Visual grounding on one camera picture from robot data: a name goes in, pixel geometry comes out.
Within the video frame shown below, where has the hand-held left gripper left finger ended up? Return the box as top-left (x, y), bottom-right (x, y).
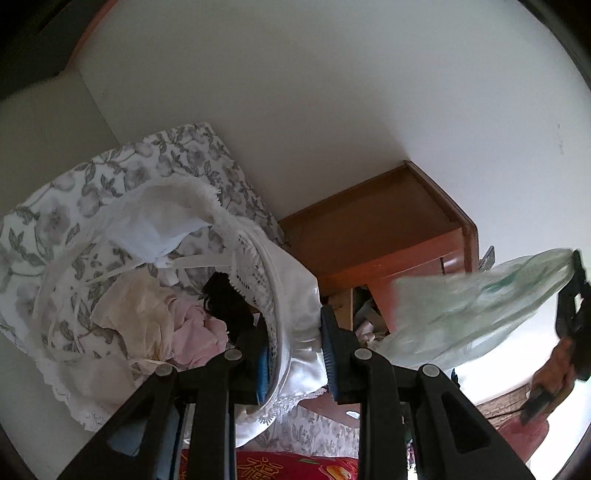
top-left (58, 339), bottom-right (278, 480)

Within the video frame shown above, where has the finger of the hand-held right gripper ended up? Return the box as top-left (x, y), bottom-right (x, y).
top-left (571, 249), bottom-right (591, 289)

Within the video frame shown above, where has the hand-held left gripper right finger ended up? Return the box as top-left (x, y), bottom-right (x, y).
top-left (320, 305), bottom-right (536, 480)

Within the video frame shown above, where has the pale pink garment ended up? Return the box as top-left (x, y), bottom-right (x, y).
top-left (355, 320), bottom-right (384, 347)

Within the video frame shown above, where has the grey and white garment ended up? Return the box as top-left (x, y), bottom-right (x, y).
top-left (355, 288), bottom-right (382, 324)

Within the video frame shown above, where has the black garment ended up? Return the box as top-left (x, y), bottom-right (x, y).
top-left (201, 272), bottom-right (269, 352)

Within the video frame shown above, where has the light green underwear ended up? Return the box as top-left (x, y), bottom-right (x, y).
top-left (376, 248), bottom-right (578, 370)

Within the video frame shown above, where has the cream crinkled garment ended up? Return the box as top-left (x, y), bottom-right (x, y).
top-left (90, 272), bottom-right (178, 374)

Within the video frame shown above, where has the white strappy garment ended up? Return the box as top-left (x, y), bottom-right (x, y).
top-left (34, 178), bottom-right (232, 430)

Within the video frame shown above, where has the person's right hand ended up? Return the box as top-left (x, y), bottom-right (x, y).
top-left (530, 339), bottom-right (578, 407)

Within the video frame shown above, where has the red printed cushion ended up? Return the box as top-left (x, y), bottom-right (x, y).
top-left (178, 450), bottom-right (361, 480)

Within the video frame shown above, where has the brown woven mat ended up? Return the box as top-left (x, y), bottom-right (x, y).
top-left (475, 381), bottom-right (539, 423)

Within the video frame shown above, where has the wooden nightstand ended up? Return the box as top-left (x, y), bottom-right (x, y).
top-left (277, 160), bottom-right (478, 340)

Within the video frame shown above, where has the light blue cloth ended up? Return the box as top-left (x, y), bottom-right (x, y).
top-left (108, 406), bottom-right (190, 480)

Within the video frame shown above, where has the grey floral bed sheet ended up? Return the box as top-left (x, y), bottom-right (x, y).
top-left (0, 122), bottom-right (365, 457)

